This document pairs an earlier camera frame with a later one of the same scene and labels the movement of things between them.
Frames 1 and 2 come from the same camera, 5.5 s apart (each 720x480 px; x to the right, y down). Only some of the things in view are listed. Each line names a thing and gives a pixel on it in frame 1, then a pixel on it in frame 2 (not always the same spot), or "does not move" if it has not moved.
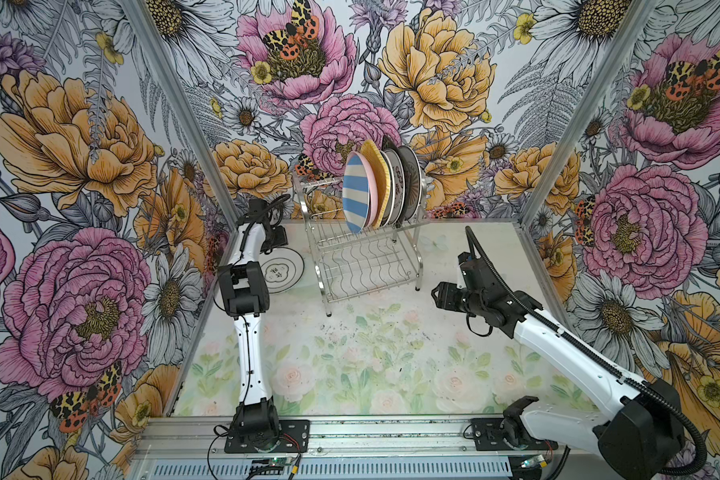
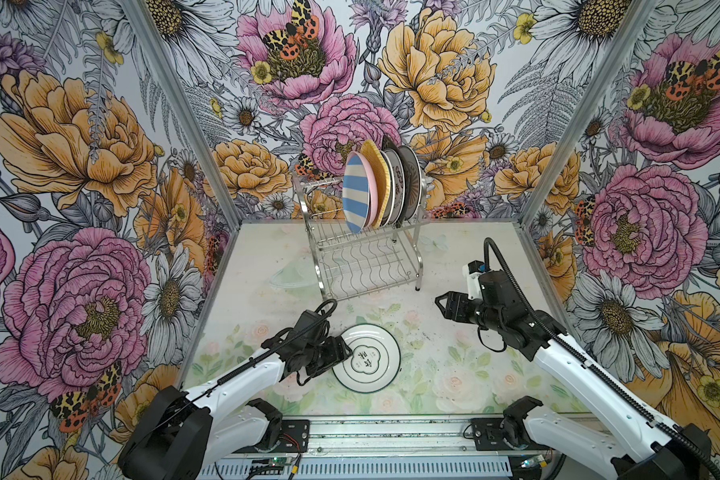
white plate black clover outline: x=282 y=269 -> x=374 y=362
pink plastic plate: x=372 y=184 does not move
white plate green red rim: x=393 y=189 does not move
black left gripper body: x=275 y=237 -> x=323 y=356
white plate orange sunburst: x=413 y=184 does not move
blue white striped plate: x=355 y=193 does not move
